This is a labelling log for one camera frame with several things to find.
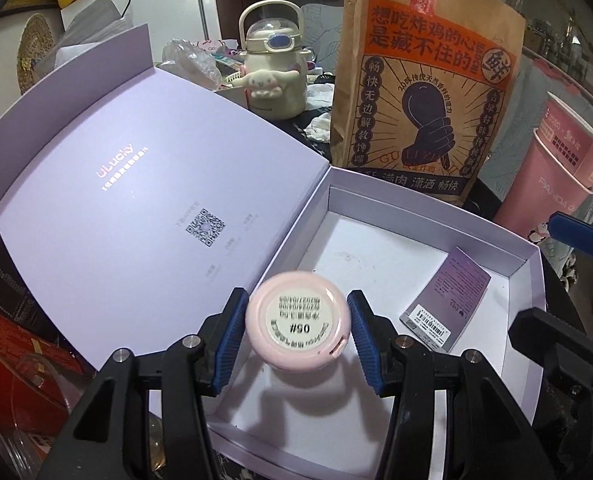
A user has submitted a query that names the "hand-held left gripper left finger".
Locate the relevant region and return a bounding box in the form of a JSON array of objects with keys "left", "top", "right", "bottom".
[{"left": 36, "top": 287, "right": 251, "bottom": 480}]

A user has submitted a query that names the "red box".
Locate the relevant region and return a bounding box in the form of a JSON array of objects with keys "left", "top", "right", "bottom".
[{"left": 0, "top": 297, "right": 85, "bottom": 441}]

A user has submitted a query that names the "crumpled white tissue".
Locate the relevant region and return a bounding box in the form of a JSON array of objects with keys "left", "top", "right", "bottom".
[{"left": 303, "top": 82, "right": 335, "bottom": 142}]

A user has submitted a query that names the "pink round compact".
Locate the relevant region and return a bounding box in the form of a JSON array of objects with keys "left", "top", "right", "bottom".
[{"left": 245, "top": 270, "right": 352, "bottom": 374}]

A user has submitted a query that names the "clear plastic bag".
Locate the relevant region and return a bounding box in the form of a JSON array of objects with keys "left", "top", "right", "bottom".
[{"left": 161, "top": 37, "right": 225, "bottom": 92}]

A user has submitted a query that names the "cream cartoon dog water bottle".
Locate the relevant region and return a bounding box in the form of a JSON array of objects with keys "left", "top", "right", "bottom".
[{"left": 238, "top": 0, "right": 315, "bottom": 121}]

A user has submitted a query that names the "purple card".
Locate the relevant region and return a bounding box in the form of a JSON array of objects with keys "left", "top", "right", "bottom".
[{"left": 399, "top": 246, "right": 492, "bottom": 351}]

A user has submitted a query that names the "brown printed paper bag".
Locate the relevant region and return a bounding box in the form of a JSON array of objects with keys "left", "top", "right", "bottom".
[{"left": 329, "top": 0, "right": 528, "bottom": 206}]

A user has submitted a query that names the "round woven mat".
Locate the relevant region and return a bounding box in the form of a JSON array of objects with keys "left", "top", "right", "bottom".
[{"left": 16, "top": 12, "right": 58, "bottom": 97}]

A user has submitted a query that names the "pink paper cup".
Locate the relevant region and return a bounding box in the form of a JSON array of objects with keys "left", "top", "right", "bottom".
[
  {"left": 534, "top": 91, "right": 593, "bottom": 194},
  {"left": 491, "top": 127, "right": 593, "bottom": 286}
]

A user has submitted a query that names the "white appliance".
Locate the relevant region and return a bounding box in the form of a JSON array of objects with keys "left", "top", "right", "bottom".
[{"left": 60, "top": 0, "right": 213, "bottom": 67}]

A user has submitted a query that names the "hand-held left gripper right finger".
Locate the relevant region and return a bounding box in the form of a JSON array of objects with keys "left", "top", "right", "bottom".
[{"left": 345, "top": 288, "right": 560, "bottom": 480}]

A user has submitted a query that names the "lavender gift box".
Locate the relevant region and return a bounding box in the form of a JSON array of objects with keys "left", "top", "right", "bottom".
[{"left": 0, "top": 22, "right": 548, "bottom": 480}]

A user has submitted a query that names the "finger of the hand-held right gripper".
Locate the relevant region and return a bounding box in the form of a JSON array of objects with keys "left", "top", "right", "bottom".
[
  {"left": 507, "top": 309, "right": 593, "bottom": 411},
  {"left": 548, "top": 212, "right": 593, "bottom": 261}
]

